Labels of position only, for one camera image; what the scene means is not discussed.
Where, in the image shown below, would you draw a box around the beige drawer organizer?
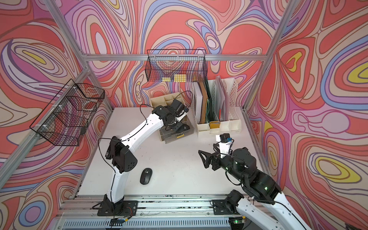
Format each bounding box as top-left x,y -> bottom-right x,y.
150,93 -> 189,129

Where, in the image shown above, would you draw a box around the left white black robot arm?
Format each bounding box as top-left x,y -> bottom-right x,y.
105,99 -> 189,204

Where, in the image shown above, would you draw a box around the white book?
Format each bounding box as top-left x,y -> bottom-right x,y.
192,82 -> 203,121

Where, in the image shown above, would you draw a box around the black computer mouse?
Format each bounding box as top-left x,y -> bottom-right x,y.
140,168 -> 153,185
178,124 -> 190,132

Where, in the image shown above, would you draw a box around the transparent top drawer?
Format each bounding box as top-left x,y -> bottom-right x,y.
159,120 -> 195,144

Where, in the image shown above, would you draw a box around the back black wire basket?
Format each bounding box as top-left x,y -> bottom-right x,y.
145,48 -> 208,82

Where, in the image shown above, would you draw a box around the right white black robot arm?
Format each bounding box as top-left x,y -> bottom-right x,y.
198,148 -> 310,230

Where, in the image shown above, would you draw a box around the white file rack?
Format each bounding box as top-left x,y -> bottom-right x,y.
192,78 -> 242,139

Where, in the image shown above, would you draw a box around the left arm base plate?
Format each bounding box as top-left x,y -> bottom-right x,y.
97,199 -> 138,217

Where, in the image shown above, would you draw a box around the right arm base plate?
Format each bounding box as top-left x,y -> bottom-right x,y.
210,199 -> 239,215

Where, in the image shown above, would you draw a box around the green folder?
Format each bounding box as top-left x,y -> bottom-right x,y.
205,80 -> 215,122

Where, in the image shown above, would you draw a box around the black wire basket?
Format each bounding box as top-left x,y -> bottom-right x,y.
29,80 -> 105,147
145,48 -> 208,82

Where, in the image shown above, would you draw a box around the small yellow notes pad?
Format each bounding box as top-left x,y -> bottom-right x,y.
162,77 -> 171,82

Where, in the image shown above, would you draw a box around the brown cardboard folder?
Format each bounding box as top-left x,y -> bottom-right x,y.
199,81 -> 208,124

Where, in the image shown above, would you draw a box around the yellow sticky notes pad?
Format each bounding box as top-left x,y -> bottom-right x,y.
173,74 -> 187,82

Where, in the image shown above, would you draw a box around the translucent grey folders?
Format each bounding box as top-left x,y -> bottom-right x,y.
215,76 -> 229,121

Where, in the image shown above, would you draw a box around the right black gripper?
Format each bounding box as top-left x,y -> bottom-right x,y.
198,143 -> 247,184

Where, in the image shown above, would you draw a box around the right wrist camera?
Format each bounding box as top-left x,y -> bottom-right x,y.
214,133 -> 234,158

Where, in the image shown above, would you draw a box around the aluminium rail base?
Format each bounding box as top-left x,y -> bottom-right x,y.
51,195 -> 258,230

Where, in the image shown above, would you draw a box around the left black wire basket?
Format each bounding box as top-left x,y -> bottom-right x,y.
29,80 -> 105,147

